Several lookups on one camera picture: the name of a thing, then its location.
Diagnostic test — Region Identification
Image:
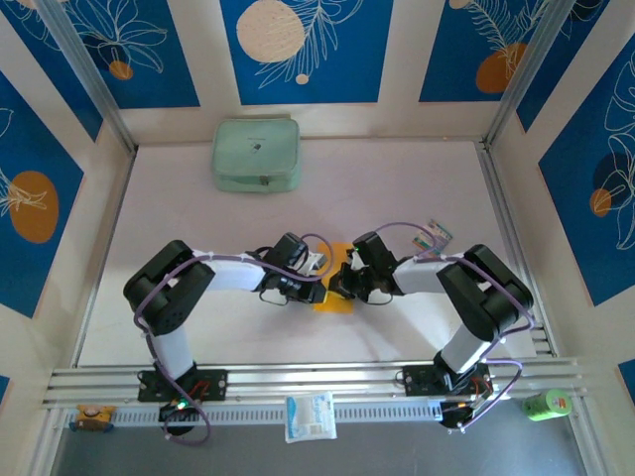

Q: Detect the orange paper sheet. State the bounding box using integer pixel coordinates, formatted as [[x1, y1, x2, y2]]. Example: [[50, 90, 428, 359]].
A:
[[313, 241, 354, 315]]

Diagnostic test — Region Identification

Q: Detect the small blue green packet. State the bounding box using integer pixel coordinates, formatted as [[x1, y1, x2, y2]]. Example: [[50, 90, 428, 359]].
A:
[[411, 218, 453, 254]]

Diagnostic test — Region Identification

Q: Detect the white wipes packet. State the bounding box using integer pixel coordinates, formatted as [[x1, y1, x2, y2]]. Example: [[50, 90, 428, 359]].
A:
[[284, 391, 338, 444]]

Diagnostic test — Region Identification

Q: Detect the mint green zip pouch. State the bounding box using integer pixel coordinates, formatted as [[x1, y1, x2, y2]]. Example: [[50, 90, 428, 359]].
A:
[[210, 118, 303, 194]]

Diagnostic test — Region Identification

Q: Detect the black controller board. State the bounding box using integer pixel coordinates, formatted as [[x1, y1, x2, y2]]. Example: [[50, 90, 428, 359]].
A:
[[439, 399, 485, 431], [157, 399, 199, 437]]

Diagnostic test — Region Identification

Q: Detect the green can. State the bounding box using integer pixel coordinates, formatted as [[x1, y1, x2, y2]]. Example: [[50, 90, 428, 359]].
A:
[[521, 389, 572, 422]]

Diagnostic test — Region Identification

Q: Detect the small yellow blue toy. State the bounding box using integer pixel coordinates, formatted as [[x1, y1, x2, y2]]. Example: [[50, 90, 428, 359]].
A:
[[68, 404, 116, 433]]

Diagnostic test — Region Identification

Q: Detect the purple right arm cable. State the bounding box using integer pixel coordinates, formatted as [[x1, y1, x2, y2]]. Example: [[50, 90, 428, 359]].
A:
[[371, 220, 538, 435]]

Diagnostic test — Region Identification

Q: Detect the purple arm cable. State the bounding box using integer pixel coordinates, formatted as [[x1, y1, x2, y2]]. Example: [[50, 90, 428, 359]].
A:
[[371, 220, 538, 435], [134, 232, 331, 446]]

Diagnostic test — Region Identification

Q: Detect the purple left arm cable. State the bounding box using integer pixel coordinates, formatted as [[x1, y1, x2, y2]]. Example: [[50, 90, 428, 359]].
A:
[[134, 232, 331, 446]]

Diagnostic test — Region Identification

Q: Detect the long aluminium base rail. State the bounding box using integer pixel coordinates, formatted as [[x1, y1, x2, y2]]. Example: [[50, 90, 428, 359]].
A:
[[42, 356, 587, 407]]

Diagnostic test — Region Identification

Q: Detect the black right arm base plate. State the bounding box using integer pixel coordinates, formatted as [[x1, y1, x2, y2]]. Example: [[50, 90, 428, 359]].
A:
[[402, 364, 495, 398]]

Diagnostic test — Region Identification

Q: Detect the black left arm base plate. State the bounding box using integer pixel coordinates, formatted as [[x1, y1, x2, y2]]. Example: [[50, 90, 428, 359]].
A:
[[137, 369, 229, 403]]

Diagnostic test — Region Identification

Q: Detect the white slotted cable duct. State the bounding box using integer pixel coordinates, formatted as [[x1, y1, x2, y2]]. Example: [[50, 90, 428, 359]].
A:
[[63, 400, 444, 430]]

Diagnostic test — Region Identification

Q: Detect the aluminium side rail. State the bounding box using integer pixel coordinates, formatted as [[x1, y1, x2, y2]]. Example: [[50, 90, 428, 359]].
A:
[[478, 141, 555, 356], [71, 148, 138, 368]]

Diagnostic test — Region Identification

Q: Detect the aluminium frame post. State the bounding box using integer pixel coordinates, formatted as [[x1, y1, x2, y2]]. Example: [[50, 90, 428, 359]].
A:
[[483, 0, 582, 150], [37, 0, 139, 153]]

